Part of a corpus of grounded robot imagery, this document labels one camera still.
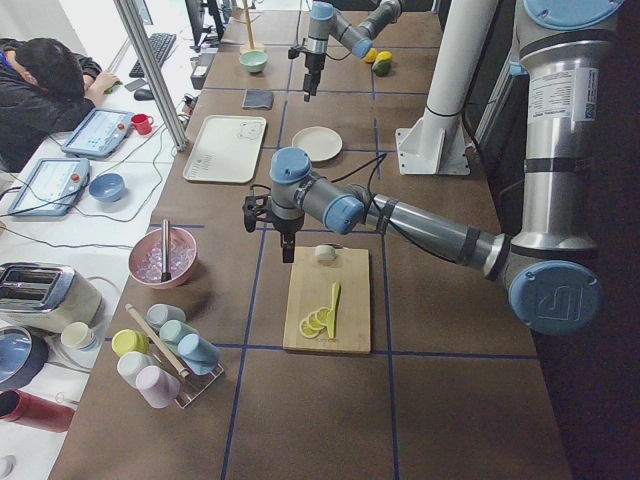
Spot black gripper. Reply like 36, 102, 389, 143
303, 51, 326, 102
273, 217, 304, 263

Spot white round plate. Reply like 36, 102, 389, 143
291, 126, 343, 163

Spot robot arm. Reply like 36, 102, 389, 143
256, 1, 632, 336
289, 0, 406, 102

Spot white steamed bun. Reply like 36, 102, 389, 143
314, 244, 337, 265

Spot white bear serving tray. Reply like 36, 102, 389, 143
182, 115, 267, 184

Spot bamboo cutting board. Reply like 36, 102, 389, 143
283, 247, 371, 354

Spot green bowl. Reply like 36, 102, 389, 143
239, 50, 268, 74

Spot grey folded cloth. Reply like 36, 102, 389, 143
242, 89, 274, 110

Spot yellow lemon upper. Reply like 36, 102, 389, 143
363, 48, 378, 64

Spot yellow lemon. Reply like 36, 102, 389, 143
363, 48, 378, 64
375, 50, 393, 62

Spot green avocado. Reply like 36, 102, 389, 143
372, 61, 392, 77

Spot yellow lemon lower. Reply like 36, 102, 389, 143
375, 50, 393, 62

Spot wooden mug tree stand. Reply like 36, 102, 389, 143
240, 0, 266, 53

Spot yellow-green plastic knife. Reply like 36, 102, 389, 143
326, 282, 341, 339

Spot black power adapter box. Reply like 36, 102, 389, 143
190, 51, 216, 90

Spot steel ice tongs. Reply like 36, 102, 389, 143
160, 219, 171, 283

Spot pink bowl with ice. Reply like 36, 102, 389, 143
128, 227, 198, 289

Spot light blue cup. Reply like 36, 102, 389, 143
178, 333, 220, 375

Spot light green cup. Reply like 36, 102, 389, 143
159, 320, 198, 354

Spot grey cup on rack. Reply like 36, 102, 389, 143
146, 303, 186, 329

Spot black keyboard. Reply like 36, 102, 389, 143
129, 33, 177, 78

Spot black computer mouse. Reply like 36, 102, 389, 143
133, 88, 154, 101

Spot red mug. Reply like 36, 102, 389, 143
131, 113, 154, 136

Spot blue bowl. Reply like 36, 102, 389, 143
89, 173, 126, 203

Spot yellow cup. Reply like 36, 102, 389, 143
111, 329, 149, 357

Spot pink cup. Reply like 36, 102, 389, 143
136, 365, 180, 409

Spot white cup on rack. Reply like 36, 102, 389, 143
117, 351, 158, 388

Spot teach pendant far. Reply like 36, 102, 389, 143
61, 108, 133, 159

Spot teach pendant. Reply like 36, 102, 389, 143
8, 158, 90, 216
61, 108, 133, 159

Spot cream cup on desk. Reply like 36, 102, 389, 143
60, 322, 99, 352

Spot teach pendant near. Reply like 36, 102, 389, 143
8, 158, 90, 216

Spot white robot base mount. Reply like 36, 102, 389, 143
396, 0, 498, 176

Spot wire cup rack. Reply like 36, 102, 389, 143
175, 357, 224, 409

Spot metal camera pole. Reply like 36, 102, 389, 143
114, 0, 188, 152

